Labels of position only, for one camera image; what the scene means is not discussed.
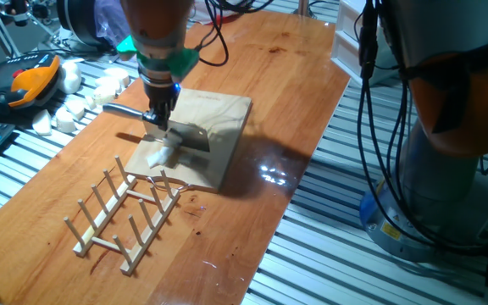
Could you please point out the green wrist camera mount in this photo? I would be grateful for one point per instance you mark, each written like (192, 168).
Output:
(182, 61)

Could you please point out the steel cleaver knife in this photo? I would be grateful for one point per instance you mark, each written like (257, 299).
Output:
(189, 137)

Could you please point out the light wooden cutting board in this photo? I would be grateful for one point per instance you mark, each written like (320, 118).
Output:
(220, 114)

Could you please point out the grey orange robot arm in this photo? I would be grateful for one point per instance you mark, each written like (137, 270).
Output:
(443, 34)

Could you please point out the white plastic drawer box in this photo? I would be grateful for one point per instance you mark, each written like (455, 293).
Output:
(345, 46)

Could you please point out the white red-printed plastic bag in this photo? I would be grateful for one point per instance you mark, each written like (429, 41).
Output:
(201, 10)

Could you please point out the large white radish chunk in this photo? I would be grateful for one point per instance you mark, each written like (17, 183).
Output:
(70, 78)

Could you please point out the wooden peg dish rack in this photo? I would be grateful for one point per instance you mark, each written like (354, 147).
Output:
(108, 212)

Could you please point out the glossy brown wooden board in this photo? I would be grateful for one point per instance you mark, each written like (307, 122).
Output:
(227, 245)

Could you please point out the orange black teach pendant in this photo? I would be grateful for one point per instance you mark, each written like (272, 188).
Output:
(28, 82)

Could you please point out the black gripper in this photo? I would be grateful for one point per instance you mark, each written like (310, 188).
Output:
(161, 91)

